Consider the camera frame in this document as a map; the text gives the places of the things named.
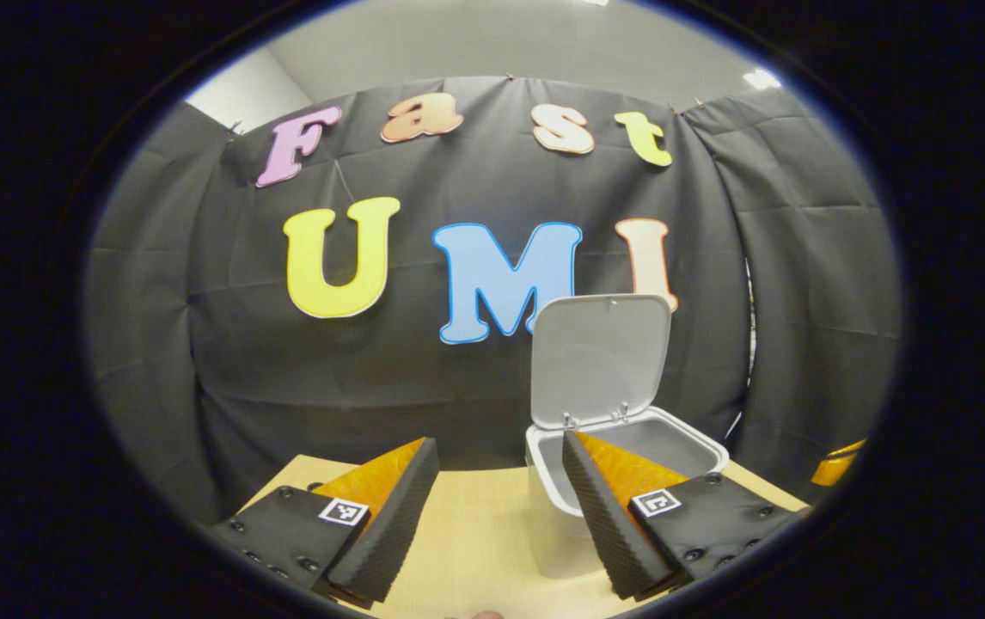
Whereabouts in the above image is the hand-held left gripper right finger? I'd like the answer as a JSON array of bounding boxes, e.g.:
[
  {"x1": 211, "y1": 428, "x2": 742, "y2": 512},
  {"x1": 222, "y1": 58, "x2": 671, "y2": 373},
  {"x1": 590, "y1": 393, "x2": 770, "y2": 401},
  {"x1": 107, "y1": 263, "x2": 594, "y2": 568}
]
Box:
[{"x1": 561, "y1": 430, "x2": 811, "y2": 603}]

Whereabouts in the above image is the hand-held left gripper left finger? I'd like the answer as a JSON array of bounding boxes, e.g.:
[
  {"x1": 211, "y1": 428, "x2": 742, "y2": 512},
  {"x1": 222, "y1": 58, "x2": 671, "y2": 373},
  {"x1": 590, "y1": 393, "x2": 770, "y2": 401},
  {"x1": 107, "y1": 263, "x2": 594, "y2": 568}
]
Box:
[{"x1": 205, "y1": 437, "x2": 442, "y2": 607}]

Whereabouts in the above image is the white desktop garbage bin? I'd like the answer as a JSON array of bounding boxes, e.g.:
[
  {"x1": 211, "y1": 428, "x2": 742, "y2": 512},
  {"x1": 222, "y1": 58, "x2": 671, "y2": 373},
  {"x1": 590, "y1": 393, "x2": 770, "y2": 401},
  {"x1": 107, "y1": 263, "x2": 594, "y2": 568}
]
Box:
[{"x1": 524, "y1": 293, "x2": 731, "y2": 582}]

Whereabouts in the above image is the wooden desktop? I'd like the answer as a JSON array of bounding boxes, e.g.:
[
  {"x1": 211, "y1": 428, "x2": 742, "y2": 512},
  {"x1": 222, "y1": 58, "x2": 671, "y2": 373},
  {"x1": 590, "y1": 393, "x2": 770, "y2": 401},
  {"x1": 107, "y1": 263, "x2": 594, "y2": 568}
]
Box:
[{"x1": 239, "y1": 454, "x2": 810, "y2": 619}]

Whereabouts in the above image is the black backdrop cloth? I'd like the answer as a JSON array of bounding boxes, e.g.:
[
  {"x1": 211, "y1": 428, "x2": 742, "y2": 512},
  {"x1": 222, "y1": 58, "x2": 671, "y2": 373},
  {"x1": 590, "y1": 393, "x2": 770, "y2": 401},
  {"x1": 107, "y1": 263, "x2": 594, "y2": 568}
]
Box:
[{"x1": 84, "y1": 76, "x2": 902, "y2": 525}]

